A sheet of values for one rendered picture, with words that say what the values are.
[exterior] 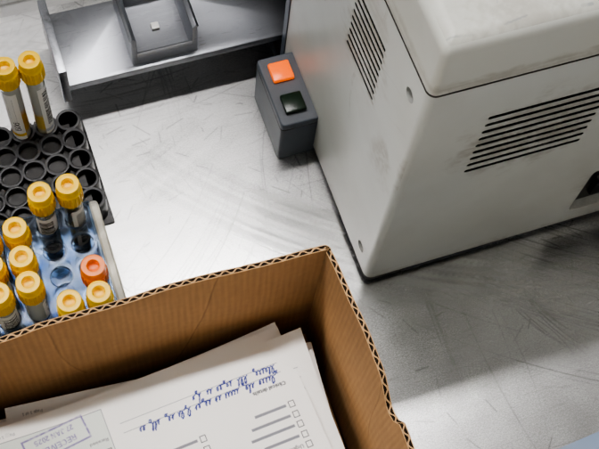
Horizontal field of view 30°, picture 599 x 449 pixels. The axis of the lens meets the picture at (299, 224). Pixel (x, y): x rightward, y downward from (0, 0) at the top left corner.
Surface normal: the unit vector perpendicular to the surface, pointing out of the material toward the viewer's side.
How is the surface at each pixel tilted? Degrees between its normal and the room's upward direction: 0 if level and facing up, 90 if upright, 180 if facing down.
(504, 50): 89
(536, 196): 90
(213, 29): 0
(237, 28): 0
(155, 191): 0
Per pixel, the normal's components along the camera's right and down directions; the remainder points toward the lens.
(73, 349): 0.36, 0.84
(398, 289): 0.08, -0.42
